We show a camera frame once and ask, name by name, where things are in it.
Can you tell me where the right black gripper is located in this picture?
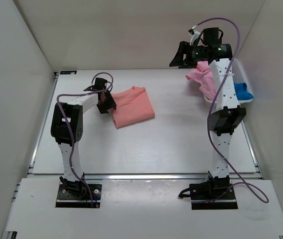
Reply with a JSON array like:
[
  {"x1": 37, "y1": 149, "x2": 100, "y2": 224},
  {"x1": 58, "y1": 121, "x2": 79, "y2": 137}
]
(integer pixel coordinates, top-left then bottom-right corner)
[{"x1": 170, "y1": 43, "x2": 207, "y2": 70}]

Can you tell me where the salmon pink t shirt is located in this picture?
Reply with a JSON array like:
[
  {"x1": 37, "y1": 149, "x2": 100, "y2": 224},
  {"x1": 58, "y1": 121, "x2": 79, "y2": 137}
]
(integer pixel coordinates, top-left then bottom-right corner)
[{"x1": 112, "y1": 86, "x2": 155, "y2": 129}]

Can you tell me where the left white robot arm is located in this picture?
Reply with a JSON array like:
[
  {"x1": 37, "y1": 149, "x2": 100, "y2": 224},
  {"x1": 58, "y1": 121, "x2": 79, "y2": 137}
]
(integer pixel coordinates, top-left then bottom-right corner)
[{"x1": 50, "y1": 72, "x2": 117, "y2": 198}]

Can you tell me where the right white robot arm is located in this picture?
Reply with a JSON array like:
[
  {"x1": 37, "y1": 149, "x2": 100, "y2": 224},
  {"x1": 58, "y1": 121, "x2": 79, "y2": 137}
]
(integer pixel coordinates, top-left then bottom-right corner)
[{"x1": 170, "y1": 27, "x2": 246, "y2": 200}]

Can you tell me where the light pink t shirt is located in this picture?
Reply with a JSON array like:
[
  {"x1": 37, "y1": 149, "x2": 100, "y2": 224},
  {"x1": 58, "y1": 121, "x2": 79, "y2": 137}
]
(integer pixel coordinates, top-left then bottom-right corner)
[{"x1": 186, "y1": 61, "x2": 216, "y2": 100}]

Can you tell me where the blue label sticker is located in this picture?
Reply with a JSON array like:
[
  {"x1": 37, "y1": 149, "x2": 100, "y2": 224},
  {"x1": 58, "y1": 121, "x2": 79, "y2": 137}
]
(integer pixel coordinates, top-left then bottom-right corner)
[{"x1": 59, "y1": 70, "x2": 77, "y2": 75}]

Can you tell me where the white plastic laundry basket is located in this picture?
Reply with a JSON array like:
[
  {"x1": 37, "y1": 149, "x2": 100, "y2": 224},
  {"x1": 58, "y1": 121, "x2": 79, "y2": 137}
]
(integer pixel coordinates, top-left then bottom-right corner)
[{"x1": 203, "y1": 58, "x2": 254, "y2": 105}]

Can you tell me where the blue t shirt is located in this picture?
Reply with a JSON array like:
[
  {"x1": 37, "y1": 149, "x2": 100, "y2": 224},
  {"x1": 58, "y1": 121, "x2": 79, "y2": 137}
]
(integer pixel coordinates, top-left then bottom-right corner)
[{"x1": 234, "y1": 83, "x2": 254, "y2": 101}]

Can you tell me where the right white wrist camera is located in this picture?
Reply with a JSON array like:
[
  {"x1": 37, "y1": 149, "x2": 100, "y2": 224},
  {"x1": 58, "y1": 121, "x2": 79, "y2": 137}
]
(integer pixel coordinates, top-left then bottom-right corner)
[{"x1": 188, "y1": 25, "x2": 203, "y2": 46}]

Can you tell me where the aluminium table edge rail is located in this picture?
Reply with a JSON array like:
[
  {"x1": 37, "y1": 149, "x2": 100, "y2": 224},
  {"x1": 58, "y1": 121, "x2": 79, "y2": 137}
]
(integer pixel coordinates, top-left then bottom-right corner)
[{"x1": 81, "y1": 171, "x2": 262, "y2": 180}]

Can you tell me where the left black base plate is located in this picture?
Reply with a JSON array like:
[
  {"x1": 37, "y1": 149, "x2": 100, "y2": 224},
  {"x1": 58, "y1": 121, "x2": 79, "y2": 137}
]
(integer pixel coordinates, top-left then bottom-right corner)
[{"x1": 55, "y1": 184, "x2": 102, "y2": 209}]

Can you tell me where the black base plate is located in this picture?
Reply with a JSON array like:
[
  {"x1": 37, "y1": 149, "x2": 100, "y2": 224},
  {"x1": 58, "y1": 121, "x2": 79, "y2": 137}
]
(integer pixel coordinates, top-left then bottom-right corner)
[
  {"x1": 55, "y1": 184, "x2": 102, "y2": 209},
  {"x1": 178, "y1": 182, "x2": 238, "y2": 210}
]

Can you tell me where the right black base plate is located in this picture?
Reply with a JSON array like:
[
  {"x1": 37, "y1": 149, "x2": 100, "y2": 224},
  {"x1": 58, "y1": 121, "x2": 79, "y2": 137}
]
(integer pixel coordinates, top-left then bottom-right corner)
[{"x1": 178, "y1": 182, "x2": 238, "y2": 210}]

